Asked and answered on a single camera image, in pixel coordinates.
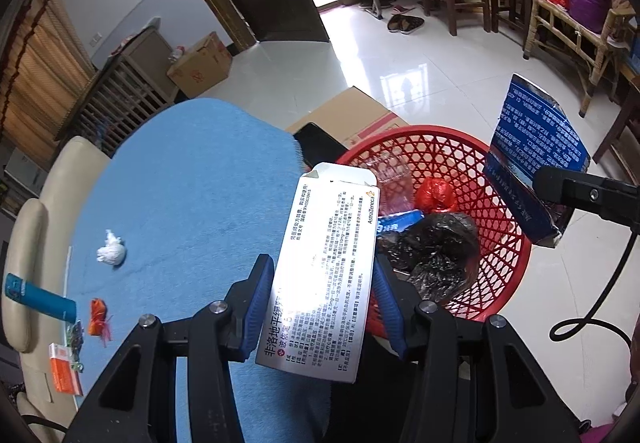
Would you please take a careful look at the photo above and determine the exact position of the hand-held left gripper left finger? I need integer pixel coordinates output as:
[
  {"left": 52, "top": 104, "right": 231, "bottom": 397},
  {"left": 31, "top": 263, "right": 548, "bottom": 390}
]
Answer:
[{"left": 62, "top": 253, "right": 276, "bottom": 443}]

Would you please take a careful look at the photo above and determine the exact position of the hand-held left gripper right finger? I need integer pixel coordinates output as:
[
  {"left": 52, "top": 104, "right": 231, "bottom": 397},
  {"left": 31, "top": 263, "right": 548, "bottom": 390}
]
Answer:
[{"left": 371, "top": 255, "right": 581, "bottom": 443}]

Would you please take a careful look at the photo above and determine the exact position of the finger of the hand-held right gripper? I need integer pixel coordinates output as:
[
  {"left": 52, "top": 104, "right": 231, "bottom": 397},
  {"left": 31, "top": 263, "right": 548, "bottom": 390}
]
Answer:
[{"left": 533, "top": 165, "right": 640, "bottom": 235}]

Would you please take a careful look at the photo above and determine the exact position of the large blue snack packet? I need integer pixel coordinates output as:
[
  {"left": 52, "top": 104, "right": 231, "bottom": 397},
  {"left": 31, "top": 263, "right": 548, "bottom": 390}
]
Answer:
[{"left": 484, "top": 73, "right": 592, "bottom": 249}]

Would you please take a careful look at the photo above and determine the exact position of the white medicine box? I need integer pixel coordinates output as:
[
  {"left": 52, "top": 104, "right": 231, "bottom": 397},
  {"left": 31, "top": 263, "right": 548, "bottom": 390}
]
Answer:
[{"left": 255, "top": 162, "right": 381, "bottom": 384}]

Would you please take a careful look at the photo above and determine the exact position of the black plastic bag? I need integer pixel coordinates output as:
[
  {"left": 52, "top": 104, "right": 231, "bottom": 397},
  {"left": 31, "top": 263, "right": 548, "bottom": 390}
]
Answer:
[{"left": 377, "top": 213, "right": 481, "bottom": 301}]

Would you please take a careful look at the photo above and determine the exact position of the red plastic basket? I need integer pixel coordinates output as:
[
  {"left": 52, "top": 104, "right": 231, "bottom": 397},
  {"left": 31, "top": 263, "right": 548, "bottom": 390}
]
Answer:
[{"left": 334, "top": 124, "right": 532, "bottom": 339}]

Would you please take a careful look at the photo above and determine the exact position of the dark wooden table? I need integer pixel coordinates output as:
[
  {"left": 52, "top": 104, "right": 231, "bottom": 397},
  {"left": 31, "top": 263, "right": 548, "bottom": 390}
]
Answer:
[{"left": 592, "top": 75, "right": 640, "bottom": 184}]

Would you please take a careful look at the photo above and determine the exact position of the small blue packet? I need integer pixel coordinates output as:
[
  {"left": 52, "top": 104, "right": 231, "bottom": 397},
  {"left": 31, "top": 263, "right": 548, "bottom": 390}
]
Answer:
[{"left": 376, "top": 209, "right": 426, "bottom": 236}]

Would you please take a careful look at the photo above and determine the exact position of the red plastic bag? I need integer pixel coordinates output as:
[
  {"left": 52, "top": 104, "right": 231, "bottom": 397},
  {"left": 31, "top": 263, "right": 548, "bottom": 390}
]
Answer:
[{"left": 415, "top": 177, "right": 457, "bottom": 214}]

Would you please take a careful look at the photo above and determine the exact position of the clear plastic wrapper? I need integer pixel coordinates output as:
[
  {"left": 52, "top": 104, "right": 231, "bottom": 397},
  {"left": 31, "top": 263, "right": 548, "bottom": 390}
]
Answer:
[{"left": 372, "top": 158, "right": 416, "bottom": 216}]

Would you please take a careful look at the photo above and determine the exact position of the blue tablecloth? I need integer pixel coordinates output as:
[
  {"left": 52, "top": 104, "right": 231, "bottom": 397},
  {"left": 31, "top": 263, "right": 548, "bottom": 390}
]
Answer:
[{"left": 65, "top": 98, "right": 333, "bottom": 443}]

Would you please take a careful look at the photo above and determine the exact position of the white crumpled tissue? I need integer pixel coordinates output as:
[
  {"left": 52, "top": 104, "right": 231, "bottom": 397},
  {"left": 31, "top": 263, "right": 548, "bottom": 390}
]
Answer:
[{"left": 96, "top": 229, "right": 126, "bottom": 269}]

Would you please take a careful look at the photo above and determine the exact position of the orange wrapper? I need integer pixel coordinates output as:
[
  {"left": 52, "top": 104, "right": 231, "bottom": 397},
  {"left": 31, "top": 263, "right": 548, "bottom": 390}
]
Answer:
[{"left": 88, "top": 298, "right": 113, "bottom": 349}]

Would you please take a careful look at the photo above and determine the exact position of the wicker armchair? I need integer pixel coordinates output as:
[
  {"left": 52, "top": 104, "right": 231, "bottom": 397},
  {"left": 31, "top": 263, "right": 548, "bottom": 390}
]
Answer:
[{"left": 522, "top": 0, "right": 636, "bottom": 118}]

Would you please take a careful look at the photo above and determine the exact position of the black flat object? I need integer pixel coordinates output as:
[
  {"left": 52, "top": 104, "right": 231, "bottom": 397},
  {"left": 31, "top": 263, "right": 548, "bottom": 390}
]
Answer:
[{"left": 292, "top": 122, "right": 351, "bottom": 174}]

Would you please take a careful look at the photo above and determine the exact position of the dark crumpled wrapper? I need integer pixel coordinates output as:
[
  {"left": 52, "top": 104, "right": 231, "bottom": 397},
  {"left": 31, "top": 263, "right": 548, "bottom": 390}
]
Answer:
[{"left": 67, "top": 320, "right": 86, "bottom": 355}]

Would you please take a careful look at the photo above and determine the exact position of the cardboard box with red stripe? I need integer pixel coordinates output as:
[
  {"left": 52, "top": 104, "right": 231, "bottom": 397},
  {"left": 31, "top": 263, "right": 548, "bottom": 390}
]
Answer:
[{"left": 285, "top": 85, "right": 411, "bottom": 148}]

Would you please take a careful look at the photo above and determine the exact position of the orange box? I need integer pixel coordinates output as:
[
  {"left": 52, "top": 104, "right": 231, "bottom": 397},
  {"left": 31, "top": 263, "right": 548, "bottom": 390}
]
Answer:
[{"left": 47, "top": 343, "right": 83, "bottom": 396}]

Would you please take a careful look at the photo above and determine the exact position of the blue thermos bottle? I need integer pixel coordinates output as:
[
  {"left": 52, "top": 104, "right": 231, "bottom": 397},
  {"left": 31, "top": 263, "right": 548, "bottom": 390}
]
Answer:
[{"left": 5, "top": 273, "right": 77, "bottom": 322}]

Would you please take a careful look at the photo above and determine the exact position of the cream leather sofa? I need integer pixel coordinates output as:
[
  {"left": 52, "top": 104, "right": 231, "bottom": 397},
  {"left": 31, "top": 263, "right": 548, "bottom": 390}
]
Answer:
[{"left": 0, "top": 135, "right": 111, "bottom": 443}]

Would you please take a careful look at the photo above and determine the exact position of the cardboard box with red print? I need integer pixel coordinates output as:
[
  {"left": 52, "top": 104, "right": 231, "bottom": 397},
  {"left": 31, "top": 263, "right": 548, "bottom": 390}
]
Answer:
[{"left": 166, "top": 31, "right": 233, "bottom": 100}]

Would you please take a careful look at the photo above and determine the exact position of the pink cloth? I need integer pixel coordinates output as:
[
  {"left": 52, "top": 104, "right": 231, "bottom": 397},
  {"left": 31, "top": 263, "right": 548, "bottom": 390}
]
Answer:
[{"left": 580, "top": 418, "right": 636, "bottom": 443}]

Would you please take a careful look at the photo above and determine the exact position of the wooden slatted crib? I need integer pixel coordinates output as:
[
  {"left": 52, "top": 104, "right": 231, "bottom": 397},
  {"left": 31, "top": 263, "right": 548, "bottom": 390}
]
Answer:
[{"left": 55, "top": 18, "right": 176, "bottom": 158}]

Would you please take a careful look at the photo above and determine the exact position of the white storage box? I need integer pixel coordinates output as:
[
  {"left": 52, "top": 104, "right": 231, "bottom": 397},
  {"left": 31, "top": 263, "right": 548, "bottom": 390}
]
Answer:
[{"left": 5, "top": 148, "right": 53, "bottom": 194}]

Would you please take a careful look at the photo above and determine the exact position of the brown curtain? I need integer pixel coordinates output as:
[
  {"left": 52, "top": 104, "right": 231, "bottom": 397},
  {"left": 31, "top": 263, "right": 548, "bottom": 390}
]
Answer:
[{"left": 0, "top": 0, "right": 96, "bottom": 138}]

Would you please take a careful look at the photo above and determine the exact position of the black cable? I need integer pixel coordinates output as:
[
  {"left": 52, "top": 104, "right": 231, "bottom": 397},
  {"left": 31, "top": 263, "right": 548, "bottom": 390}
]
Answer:
[{"left": 549, "top": 223, "right": 640, "bottom": 349}]

